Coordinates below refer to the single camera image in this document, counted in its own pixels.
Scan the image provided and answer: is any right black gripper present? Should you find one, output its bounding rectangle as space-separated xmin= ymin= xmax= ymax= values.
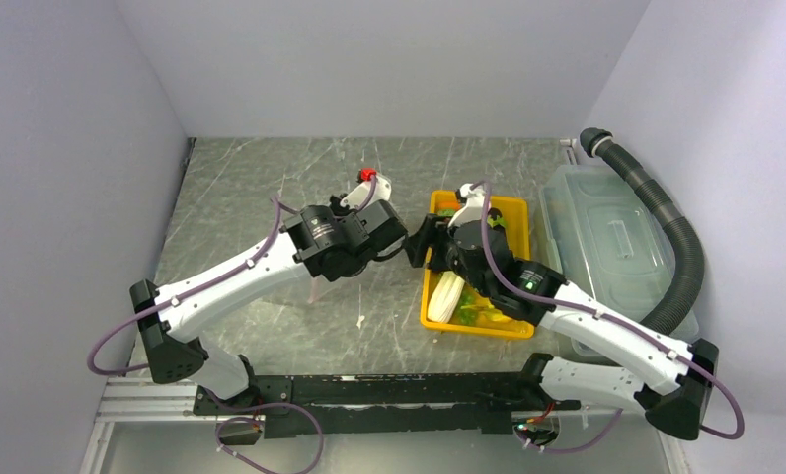
xmin=402 ymin=213 xmax=492 ymax=298

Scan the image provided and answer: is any celery stalk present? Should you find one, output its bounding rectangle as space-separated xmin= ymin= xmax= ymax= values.
xmin=427 ymin=272 xmax=465 ymax=324

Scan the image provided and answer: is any clear zip top bag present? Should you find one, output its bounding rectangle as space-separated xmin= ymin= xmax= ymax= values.
xmin=251 ymin=256 xmax=358 ymax=307

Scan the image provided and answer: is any yellow plastic tray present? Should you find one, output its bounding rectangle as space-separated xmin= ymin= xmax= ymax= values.
xmin=420 ymin=196 xmax=534 ymax=340

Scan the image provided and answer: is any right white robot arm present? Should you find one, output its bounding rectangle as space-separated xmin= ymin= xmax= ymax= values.
xmin=405 ymin=214 xmax=721 ymax=440

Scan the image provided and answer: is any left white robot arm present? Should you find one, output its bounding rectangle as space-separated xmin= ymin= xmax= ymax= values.
xmin=130 ymin=200 xmax=407 ymax=415

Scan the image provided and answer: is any orange red fruit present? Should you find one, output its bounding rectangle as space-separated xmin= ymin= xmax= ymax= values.
xmin=435 ymin=201 xmax=461 ymax=218

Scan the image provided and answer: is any green custard apple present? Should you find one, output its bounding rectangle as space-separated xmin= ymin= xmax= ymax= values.
xmin=487 ymin=207 xmax=507 ymax=232

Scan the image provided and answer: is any green grape bunch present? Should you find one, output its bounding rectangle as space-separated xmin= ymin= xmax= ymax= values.
xmin=453 ymin=291 xmax=493 ymax=326

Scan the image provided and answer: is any yellow banana bunch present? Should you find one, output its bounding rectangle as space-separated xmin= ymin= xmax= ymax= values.
xmin=469 ymin=298 xmax=512 ymax=324

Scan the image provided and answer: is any clear plastic storage box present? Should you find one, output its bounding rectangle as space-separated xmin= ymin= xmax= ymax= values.
xmin=532 ymin=165 xmax=674 ymax=322

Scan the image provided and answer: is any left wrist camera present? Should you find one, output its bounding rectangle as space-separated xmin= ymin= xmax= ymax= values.
xmin=330 ymin=168 xmax=392 ymax=216

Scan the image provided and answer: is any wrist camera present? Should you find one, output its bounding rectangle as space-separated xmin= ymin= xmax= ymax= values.
xmin=330 ymin=168 xmax=392 ymax=216
xmin=448 ymin=181 xmax=491 ymax=230

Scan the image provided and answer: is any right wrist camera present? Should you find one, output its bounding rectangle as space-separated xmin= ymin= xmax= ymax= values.
xmin=448 ymin=181 xmax=491 ymax=230

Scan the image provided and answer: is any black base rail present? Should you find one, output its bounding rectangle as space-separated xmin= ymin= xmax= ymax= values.
xmin=193 ymin=372 xmax=549 ymax=438

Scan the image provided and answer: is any black corrugated hose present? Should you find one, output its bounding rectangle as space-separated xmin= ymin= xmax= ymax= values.
xmin=579 ymin=127 xmax=706 ymax=335

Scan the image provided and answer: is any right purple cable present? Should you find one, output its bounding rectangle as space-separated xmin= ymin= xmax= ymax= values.
xmin=468 ymin=181 xmax=747 ymax=456

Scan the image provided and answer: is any purple cable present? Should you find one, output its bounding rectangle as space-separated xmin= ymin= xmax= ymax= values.
xmin=86 ymin=173 xmax=381 ymax=474
xmin=468 ymin=181 xmax=747 ymax=456

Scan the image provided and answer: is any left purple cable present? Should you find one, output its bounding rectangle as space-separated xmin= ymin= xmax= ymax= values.
xmin=86 ymin=173 xmax=381 ymax=474

